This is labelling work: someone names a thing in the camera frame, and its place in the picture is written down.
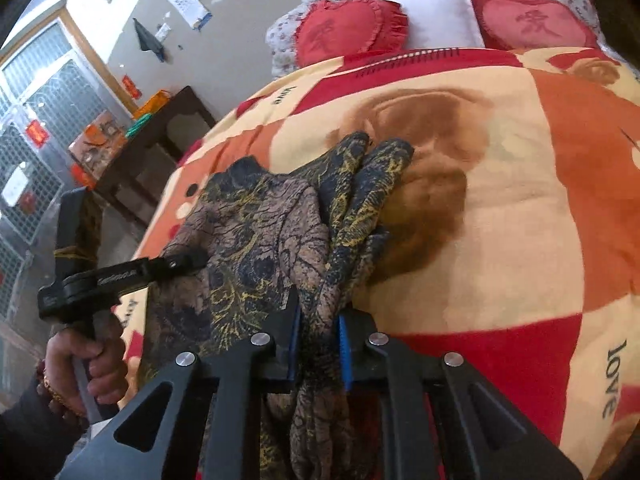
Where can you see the white pillow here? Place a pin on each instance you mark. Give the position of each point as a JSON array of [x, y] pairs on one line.
[[435, 15]]

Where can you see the white paper sheet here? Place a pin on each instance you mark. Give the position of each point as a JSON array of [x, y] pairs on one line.
[[15, 185]]

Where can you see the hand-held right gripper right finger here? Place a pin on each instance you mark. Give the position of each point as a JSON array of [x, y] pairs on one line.
[[345, 356]]

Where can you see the person's left forearm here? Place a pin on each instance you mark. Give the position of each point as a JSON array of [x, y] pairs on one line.
[[35, 440]]

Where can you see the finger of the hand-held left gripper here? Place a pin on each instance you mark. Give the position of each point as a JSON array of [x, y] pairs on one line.
[[180, 263]]

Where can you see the dark wooden side table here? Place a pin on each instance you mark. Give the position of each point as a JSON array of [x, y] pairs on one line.
[[150, 160]]

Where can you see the orange printed carton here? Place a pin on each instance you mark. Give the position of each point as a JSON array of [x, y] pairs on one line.
[[97, 142]]

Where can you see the orange red printed blanket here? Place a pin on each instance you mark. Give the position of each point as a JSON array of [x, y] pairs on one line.
[[500, 210]]

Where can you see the red heart pillow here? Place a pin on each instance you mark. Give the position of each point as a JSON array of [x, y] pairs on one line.
[[345, 30], [530, 20]]

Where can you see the green packet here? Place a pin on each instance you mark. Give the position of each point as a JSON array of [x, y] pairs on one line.
[[139, 125]]

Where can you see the red wall sticker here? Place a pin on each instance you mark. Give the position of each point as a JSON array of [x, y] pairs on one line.
[[132, 87]]

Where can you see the orange box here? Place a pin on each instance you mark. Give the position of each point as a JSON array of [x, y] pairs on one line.
[[152, 104]]

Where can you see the dark cloth on wall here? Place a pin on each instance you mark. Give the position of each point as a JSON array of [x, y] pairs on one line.
[[149, 40]]

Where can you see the person's left hand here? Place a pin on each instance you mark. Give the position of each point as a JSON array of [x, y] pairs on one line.
[[102, 365]]

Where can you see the window with metal grille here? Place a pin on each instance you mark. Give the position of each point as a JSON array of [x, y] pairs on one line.
[[45, 85]]

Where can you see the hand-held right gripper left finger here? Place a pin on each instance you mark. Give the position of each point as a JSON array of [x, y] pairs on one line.
[[295, 341]]

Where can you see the white wall calendar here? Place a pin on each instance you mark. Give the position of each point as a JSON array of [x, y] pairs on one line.
[[184, 0]]

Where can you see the red window sticker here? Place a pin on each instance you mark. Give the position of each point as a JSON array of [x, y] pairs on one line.
[[37, 133]]

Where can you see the brown patterned lace garment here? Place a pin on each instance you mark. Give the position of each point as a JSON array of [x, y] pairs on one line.
[[260, 220]]

